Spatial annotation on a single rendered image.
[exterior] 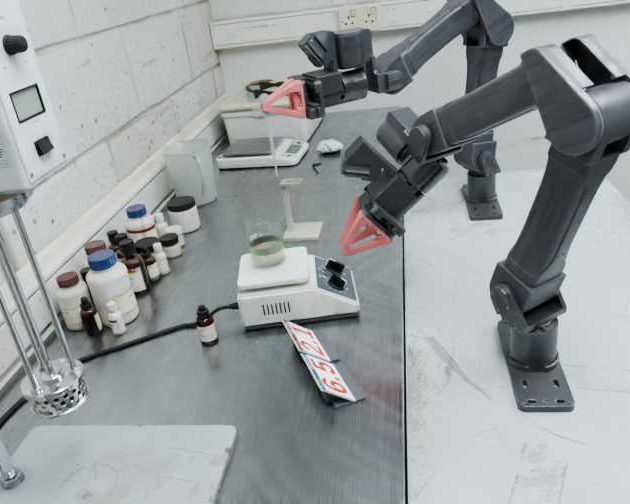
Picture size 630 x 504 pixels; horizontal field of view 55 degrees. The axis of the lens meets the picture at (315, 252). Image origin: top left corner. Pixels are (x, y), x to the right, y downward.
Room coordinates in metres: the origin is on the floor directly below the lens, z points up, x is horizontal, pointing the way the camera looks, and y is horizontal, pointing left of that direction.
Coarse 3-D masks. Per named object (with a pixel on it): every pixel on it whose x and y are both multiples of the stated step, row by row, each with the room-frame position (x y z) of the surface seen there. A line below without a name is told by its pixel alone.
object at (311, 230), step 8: (280, 184) 1.22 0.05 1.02; (288, 184) 1.22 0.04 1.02; (296, 184) 1.22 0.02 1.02; (288, 200) 1.23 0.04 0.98; (288, 208) 1.23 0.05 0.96; (288, 216) 1.23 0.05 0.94; (288, 224) 1.23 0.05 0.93; (296, 224) 1.27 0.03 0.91; (304, 224) 1.26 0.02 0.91; (312, 224) 1.25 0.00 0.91; (320, 224) 1.25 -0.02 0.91; (288, 232) 1.23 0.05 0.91; (296, 232) 1.22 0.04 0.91; (304, 232) 1.22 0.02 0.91; (312, 232) 1.21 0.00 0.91; (320, 232) 1.22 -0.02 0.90
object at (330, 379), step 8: (312, 360) 0.71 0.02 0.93; (320, 360) 0.73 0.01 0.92; (320, 368) 0.70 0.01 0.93; (328, 368) 0.71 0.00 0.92; (320, 376) 0.67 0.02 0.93; (328, 376) 0.68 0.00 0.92; (336, 376) 0.70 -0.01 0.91; (328, 384) 0.66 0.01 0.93; (336, 384) 0.67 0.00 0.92; (336, 392) 0.64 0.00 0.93; (344, 392) 0.65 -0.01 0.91
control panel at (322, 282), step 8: (320, 264) 0.95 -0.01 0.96; (320, 272) 0.92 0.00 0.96; (328, 272) 0.93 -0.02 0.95; (344, 272) 0.96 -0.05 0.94; (320, 280) 0.89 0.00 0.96; (352, 280) 0.93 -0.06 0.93; (328, 288) 0.87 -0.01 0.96; (352, 288) 0.90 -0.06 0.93; (344, 296) 0.86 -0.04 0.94; (352, 296) 0.87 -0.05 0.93
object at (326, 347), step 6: (288, 330) 0.79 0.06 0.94; (318, 330) 0.83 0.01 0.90; (318, 336) 0.81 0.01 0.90; (324, 336) 0.81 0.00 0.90; (294, 342) 0.75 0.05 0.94; (318, 342) 0.79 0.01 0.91; (324, 342) 0.79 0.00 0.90; (324, 348) 0.78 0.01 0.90; (330, 348) 0.78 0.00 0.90; (300, 354) 0.76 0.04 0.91; (312, 354) 0.74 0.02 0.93; (330, 354) 0.76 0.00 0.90; (336, 354) 0.76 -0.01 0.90; (324, 360) 0.75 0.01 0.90; (330, 360) 0.74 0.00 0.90; (336, 360) 0.75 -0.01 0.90
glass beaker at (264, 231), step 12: (252, 216) 0.96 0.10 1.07; (264, 216) 0.96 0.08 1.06; (276, 216) 0.95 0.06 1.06; (252, 228) 0.91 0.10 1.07; (264, 228) 0.91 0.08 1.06; (276, 228) 0.92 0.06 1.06; (252, 240) 0.91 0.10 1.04; (264, 240) 0.91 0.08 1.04; (276, 240) 0.91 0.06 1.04; (252, 252) 0.92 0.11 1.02; (264, 252) 0.91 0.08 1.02; (276, 252) 0.91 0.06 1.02; (264, 264) 0.91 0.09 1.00; (276, 264) 0.91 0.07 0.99
